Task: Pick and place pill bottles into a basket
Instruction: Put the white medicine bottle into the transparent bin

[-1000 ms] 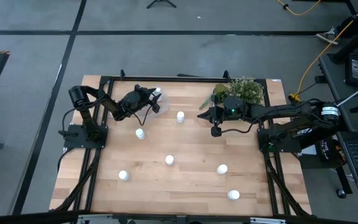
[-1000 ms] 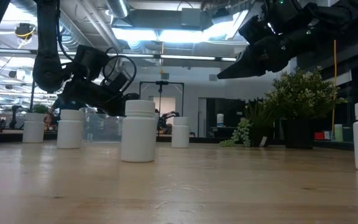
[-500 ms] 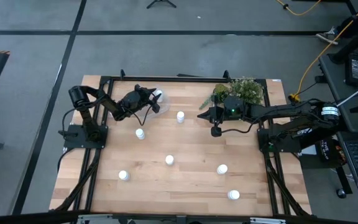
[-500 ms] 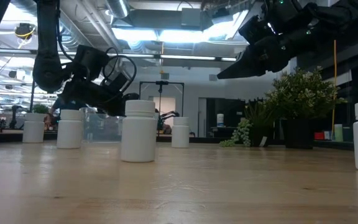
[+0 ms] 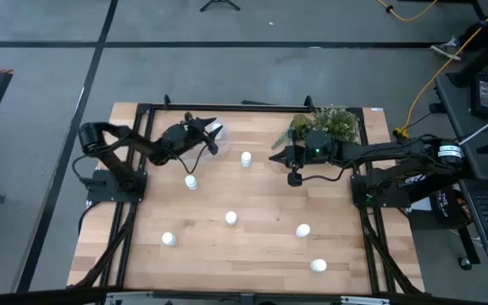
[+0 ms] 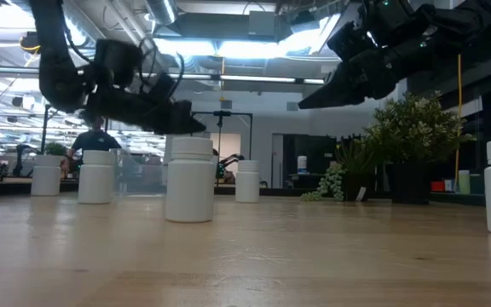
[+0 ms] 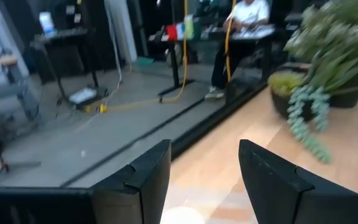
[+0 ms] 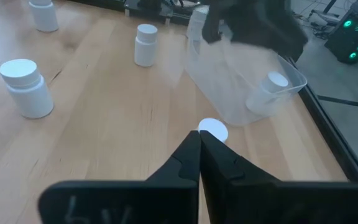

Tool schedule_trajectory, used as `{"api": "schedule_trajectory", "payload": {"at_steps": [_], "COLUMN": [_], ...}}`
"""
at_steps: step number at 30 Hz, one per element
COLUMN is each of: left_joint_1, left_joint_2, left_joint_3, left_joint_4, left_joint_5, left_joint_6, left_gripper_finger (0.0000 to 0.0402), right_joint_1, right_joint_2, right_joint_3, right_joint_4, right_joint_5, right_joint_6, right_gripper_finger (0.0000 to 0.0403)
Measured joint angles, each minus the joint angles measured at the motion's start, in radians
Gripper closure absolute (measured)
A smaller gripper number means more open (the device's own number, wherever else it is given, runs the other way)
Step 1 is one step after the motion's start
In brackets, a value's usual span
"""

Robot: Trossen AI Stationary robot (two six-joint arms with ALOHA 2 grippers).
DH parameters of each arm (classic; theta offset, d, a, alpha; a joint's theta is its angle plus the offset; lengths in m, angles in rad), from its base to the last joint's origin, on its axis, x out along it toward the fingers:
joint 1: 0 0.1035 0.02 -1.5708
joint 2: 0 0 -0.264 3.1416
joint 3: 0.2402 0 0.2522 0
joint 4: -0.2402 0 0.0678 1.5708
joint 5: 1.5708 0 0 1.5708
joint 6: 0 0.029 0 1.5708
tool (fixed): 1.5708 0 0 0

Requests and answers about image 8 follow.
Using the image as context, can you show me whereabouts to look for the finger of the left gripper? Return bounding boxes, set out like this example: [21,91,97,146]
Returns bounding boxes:
[202,6,223,44]
[278,39,309,62]

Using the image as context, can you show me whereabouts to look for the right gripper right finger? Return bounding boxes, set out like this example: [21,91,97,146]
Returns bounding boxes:
[200,130,358,224]

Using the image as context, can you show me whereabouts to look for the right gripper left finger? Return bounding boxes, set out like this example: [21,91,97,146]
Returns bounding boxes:
[38,130,201,224]

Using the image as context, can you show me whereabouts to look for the white pill bottle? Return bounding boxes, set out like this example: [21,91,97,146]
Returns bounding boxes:
[0,58,55,119]
[197,117,229,144]
[28,0,60,33]
[186,5,210,43]
[134,23,159,68]
[246,70,290,118]

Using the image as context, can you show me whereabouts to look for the clear plastic basket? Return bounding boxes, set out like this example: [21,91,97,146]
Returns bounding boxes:
[185,30,308,127]

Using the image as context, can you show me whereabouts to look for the computer tower green lights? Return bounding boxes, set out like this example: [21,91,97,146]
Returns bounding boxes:
[324,1,358,65]

